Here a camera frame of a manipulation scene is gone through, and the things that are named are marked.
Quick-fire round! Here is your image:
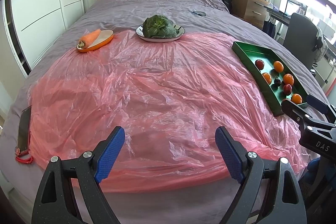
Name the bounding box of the orange mandarin back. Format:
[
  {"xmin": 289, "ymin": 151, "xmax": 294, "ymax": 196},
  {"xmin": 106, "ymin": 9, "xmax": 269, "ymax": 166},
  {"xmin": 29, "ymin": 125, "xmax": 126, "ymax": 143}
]
[{"xmin": 290, "ymin": 93, "xmax": 303, "ymax": 105}]

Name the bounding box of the orange mandarin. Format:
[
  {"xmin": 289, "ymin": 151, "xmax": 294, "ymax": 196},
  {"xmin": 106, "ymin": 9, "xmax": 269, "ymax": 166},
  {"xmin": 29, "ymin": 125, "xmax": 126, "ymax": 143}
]
[
  {"xmin": 290, "ymin": 93, "xmax": 303, "ymax": 105},
  {"xmin": 262, "ymin": 73, "xmax": 272, "ymax": 85},
  {"xmin": 273, "ymin": 61, "xmax": 284, "ymax": 73}
]

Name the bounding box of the large front orange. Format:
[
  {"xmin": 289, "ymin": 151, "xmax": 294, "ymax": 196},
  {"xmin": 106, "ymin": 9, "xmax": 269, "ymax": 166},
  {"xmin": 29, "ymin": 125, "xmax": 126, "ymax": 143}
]
[{"xmin": 282, "ymin": 73, "xmax": 294, "ymax": 86}]

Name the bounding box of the dark plum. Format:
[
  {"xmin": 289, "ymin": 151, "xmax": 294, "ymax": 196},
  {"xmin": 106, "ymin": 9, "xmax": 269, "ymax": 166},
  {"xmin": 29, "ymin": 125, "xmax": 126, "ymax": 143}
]
[{"xmin": 273, "ymin": 78, "xmax": 282, "ymax": 87}]

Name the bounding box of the right blue gloved hand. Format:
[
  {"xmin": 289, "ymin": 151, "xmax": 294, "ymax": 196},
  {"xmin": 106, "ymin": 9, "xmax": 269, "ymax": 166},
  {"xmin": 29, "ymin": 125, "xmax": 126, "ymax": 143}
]
[{"xmin": 303, "ymin": 157, "xmax": 320, "ymax": 184}]

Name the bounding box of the green rectangular tray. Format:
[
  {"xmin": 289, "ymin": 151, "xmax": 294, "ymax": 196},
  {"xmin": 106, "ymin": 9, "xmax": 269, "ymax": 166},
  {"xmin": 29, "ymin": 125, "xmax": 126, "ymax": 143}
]
[{"xmin": 232, "ymin": 42, "xmax": 307, "ymax": 116}]

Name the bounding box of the grey office chair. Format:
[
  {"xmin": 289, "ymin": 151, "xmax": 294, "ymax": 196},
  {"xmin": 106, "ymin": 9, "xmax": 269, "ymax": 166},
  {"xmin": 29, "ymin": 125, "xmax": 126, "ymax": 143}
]
[{"xmin": 283, "ymin": 12, "xmax": 329, "ymax": 70}]

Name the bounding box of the dark shopping bag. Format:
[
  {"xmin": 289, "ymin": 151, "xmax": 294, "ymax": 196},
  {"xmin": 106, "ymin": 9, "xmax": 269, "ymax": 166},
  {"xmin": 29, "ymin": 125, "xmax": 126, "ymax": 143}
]
[{"xmin": 262, "ymin": 17, "xmax": 276, "ymax": 39}]

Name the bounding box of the desk with clutter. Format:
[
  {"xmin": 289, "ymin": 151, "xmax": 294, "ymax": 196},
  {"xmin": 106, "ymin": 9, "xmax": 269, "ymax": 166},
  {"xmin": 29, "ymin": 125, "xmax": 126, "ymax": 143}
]
[{"xmin": 265, "ymin": 4, "xmax": 291, "ymax": 27}]

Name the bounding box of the wooden dresser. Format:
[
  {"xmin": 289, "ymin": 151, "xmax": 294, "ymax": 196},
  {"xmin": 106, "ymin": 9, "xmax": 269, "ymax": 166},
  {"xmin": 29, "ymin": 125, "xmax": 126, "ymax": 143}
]
[{"xmin": 232, "ymin": 0, "xmax": 269, "ymax": 30}]

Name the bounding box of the pink plastic sheet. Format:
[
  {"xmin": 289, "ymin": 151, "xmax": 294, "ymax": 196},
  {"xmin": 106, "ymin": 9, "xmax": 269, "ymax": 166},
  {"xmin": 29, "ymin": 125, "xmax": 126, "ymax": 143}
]
[{"xmin": 29, "ymin": 30, "xmax": 310, "ymax": 193}]

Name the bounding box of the small blue object on bed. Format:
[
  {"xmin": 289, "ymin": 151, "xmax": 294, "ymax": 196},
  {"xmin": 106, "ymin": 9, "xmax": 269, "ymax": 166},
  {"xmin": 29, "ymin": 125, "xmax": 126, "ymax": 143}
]
[{"xmin": 191, "ymin": 11, "xmax": 206, "ymax": 16}]

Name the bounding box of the green leafy vegetable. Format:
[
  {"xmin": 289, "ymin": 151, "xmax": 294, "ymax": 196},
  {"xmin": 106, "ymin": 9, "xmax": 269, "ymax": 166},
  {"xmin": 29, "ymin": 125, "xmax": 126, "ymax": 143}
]
[{"xmin": 142, "ymin": 15, "xmax": 173, "ymax": 30}]

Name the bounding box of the orange carrot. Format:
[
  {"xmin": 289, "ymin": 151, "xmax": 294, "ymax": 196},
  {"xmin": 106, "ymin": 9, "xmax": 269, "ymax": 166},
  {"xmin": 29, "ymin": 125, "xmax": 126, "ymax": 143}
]
[{"xmin": 77, "ymin": 29, "xmax": 101, "ymax": 49}]

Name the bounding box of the orange oval dish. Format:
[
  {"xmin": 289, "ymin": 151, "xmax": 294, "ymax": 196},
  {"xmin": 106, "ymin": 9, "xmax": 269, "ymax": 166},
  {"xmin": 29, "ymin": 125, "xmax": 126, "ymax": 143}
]
[{"xmin": 76, "ymin": 30, "xmax": 114, "ymax": 53}]

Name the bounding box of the white patterned plate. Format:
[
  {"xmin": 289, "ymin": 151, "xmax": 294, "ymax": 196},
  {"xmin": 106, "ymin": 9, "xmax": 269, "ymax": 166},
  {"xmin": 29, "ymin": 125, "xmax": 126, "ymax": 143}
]
[{"xmin": 136, "ymin": 23, "xmax": 185, "ymax": 43}]

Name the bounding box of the white wardrobe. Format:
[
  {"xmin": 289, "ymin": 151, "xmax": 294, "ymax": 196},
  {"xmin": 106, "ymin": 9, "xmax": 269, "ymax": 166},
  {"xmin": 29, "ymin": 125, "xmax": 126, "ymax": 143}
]
[{"xmin": 2, "ymin": 0, "xmax": 84, "ymax": 76}]

